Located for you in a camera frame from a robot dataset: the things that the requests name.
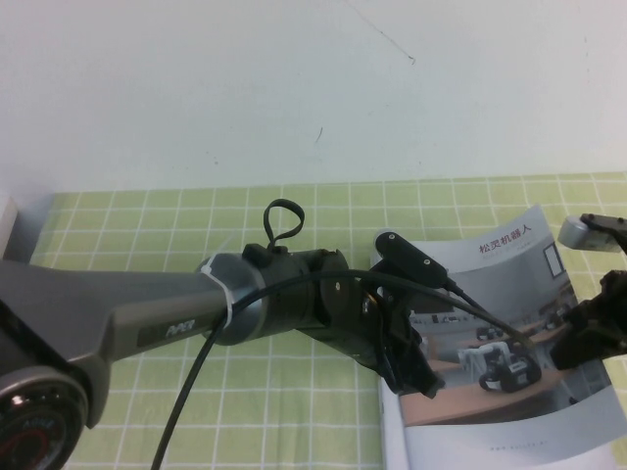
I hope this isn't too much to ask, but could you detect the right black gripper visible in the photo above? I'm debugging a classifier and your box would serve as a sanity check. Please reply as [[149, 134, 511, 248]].
[[552, 271, 627, 371]]

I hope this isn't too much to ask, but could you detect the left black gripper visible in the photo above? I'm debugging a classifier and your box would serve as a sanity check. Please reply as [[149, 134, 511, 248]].
[[322, 273, 445, 400]]

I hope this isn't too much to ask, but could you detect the AgileX robot brochure book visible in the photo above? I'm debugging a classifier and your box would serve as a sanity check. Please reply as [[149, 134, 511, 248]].
[[369, 203, 619, 470]]

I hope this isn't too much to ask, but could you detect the green checked tablecloth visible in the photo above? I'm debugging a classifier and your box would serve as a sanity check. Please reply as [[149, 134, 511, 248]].
[[0, 171, 627, 470]]

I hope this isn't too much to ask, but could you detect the white zip tie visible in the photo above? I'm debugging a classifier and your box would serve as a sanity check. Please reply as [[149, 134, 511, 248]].
[[198, 236, 237, 342]]

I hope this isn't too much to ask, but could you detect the white panel with dark side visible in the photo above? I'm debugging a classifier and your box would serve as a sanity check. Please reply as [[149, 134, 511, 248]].
[[0, 195, 21, 260]]

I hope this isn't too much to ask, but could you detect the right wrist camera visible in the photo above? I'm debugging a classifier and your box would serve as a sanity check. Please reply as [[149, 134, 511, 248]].
[[557, 212, 627, 256]]

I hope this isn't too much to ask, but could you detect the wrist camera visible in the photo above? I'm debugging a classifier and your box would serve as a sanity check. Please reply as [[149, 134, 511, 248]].
[[557, 212, 627, 256], [371, 229, 450, 291]]

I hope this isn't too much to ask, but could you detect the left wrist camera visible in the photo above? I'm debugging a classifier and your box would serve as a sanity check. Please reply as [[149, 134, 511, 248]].
[[371, 229, 450, 291]]

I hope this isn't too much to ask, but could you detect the flat black loop cable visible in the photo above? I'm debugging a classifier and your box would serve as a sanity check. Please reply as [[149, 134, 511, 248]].
[[263, 199, 306, 249]]

